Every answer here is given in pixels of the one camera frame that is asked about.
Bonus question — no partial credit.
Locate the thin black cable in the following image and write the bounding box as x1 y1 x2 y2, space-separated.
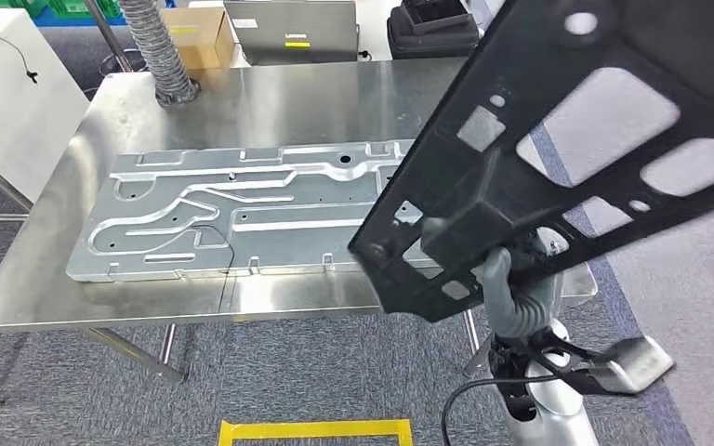
0 33 39 85
191 224 238 272

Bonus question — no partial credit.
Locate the black case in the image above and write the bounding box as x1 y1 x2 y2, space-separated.
386 0 482 61

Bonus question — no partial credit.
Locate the white cabinet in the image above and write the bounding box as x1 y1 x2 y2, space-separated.
0 7 91 204

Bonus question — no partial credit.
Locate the grey ribbed duct hose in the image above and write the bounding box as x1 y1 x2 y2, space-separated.
118 0 201 109

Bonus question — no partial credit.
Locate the green plastic crate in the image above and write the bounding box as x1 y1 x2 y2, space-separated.
0 0 121 19

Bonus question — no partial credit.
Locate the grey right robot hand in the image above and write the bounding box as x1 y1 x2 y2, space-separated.
482 244 561 341

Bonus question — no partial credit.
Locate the brown cardboard box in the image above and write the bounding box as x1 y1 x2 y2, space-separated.
161 6 236 71

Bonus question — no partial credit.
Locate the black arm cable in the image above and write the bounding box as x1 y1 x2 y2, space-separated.
441 375 559 446

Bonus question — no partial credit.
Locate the grey laptop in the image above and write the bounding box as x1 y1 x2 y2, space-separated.
223 0 362 67

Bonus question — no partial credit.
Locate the grey stamped metal panel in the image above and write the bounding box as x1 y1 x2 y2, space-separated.
65 139 444 284

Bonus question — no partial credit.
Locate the steel pole stand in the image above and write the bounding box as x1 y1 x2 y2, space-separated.
83 0 149 78

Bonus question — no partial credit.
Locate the stainless steel workbench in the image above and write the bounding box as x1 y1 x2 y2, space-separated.
0 58 600 411

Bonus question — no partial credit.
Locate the black plastic licence plate bracket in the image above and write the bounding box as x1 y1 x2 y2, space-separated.
347 0 714 324

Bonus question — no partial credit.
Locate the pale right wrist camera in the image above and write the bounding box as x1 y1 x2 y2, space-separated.
535 334 675 397

